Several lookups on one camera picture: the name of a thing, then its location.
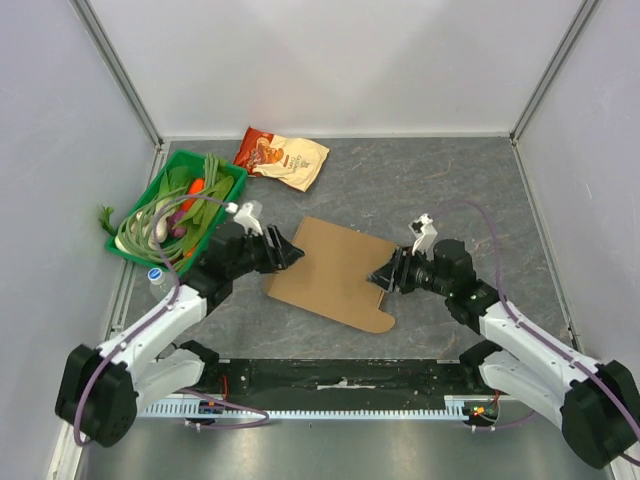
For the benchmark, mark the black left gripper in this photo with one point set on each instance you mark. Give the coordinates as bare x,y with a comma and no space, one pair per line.
282,256

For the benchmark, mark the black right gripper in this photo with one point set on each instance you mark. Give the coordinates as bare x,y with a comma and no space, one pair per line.
401,271

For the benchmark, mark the brown cardboard box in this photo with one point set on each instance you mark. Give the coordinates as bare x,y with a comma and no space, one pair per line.
331,279

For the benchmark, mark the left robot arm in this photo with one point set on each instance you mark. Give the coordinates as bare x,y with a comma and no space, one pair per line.
104,388

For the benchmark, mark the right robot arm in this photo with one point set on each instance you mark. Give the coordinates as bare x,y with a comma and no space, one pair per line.
595,405

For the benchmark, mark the cassava chips snack bag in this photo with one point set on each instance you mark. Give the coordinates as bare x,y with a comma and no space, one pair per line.
296,162

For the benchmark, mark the purple radish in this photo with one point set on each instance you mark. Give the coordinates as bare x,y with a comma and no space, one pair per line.
176,226

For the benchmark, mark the orange carrot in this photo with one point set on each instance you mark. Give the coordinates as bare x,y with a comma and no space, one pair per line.
195,188

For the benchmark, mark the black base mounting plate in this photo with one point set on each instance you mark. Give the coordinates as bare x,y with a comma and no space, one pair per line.
243,377

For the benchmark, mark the clear plastic water bottle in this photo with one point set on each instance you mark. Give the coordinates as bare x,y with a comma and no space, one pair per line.
159,284

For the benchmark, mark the green long beans bundle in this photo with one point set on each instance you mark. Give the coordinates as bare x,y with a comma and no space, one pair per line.
198,219

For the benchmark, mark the bok choy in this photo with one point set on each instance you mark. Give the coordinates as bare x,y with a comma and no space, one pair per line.
148,224

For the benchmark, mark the green plastic basket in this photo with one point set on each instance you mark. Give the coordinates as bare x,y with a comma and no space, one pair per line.
191,160

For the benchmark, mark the green leafy vegetable outside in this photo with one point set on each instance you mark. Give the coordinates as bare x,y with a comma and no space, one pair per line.
105,220

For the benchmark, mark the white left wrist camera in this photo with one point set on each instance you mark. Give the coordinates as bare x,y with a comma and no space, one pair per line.
247,215

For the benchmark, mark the blue slotted cable duct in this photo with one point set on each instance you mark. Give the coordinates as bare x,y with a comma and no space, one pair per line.
190,407

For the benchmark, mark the aluminium corner post right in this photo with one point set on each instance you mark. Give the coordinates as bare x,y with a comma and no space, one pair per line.
585,11

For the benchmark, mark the aluminium corner post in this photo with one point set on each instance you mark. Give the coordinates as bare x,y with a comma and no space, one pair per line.
585,11
106,49

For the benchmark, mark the aluminium corner post left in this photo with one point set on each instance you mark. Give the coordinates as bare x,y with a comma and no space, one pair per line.
106,49

